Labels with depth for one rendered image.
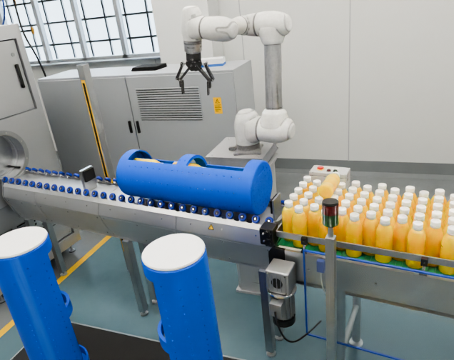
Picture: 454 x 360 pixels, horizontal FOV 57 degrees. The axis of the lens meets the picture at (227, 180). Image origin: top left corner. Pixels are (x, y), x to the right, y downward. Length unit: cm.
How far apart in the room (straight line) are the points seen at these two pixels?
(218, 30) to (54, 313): 161
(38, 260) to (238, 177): 104
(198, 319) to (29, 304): 87
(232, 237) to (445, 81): 310
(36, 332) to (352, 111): 369
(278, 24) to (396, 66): 239
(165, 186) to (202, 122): 161
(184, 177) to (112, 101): 216
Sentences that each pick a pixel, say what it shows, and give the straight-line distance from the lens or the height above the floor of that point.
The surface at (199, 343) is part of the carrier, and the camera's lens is 201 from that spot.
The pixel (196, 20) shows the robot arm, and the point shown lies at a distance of 207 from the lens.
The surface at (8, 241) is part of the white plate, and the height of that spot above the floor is 104.
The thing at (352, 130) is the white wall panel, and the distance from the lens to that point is 484.
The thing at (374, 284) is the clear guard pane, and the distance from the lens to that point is 192.
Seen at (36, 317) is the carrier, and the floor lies 67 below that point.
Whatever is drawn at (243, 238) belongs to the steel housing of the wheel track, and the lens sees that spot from 220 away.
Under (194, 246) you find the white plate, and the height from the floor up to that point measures 104.
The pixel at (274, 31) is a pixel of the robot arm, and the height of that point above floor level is 181.
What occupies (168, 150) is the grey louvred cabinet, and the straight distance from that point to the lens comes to 409.
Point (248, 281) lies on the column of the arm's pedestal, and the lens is 313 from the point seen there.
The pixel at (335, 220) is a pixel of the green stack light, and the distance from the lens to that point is 166.
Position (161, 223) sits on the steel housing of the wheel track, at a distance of 247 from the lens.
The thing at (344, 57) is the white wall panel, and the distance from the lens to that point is 467.
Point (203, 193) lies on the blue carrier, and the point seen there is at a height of 109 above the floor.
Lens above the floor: 202
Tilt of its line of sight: 24 degrees down
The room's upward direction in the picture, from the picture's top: 7 degrees counter-clockwise
